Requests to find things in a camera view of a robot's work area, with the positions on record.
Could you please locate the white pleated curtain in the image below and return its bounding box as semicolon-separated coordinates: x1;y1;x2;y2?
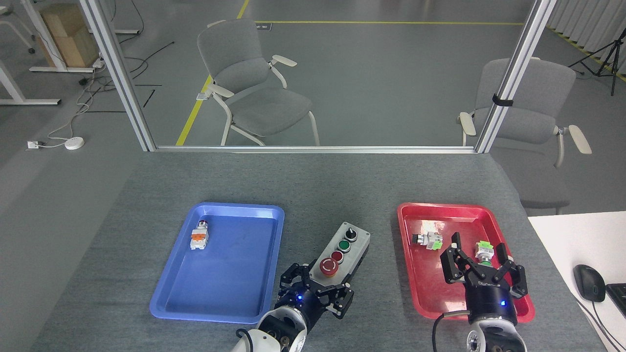
547;0;626;82

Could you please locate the silver aluminium crossbar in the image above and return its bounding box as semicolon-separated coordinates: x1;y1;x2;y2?
156;145;477;154

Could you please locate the grey four-button control box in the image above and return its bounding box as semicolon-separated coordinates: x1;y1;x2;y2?
307;221;371;290

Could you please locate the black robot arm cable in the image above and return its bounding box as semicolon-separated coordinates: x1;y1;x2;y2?
432;310;473;352

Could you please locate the push button switch orange block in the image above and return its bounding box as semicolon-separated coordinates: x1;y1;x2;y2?
190;220;210;251

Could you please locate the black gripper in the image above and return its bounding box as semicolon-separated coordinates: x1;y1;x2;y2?
277;263;355;327
440;233;529;326

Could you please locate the black keyboard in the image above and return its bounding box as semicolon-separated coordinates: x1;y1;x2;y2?
605;283;626;319

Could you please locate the silver aluminium post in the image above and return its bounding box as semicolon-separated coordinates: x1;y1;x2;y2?
78;0;157;152
474;0;558;154

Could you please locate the black mouse cable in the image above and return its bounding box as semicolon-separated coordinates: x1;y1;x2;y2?
575;293;626;352

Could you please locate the white floor cable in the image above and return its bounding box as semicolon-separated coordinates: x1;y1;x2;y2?
45;64;106;146

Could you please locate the white side desk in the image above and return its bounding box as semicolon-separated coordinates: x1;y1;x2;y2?
528;211;626;352

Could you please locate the white desk leg frame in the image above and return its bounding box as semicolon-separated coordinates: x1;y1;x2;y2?
20;0;96;73
0;59;62;106

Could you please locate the red plastic tray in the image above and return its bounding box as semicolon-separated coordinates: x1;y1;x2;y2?
397;202;535;324

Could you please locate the green push button switch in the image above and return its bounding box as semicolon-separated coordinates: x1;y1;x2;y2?
473;240;495;267

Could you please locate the blue plastic tray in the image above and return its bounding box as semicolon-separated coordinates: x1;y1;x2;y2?
150;202;285;325

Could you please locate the black tripod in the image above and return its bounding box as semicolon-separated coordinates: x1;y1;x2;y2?
568;40;626;96

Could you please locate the black-headed selector switch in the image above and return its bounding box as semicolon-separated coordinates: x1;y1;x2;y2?
412;231;444;251

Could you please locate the grey chair with armrests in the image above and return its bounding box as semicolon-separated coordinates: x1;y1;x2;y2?
458;57;592;216
197;19;321;147

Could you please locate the black computer mouse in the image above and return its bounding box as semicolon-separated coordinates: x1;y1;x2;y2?
573;264;606;303

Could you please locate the brown cardboard box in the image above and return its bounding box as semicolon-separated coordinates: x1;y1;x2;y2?
37;4;101;68

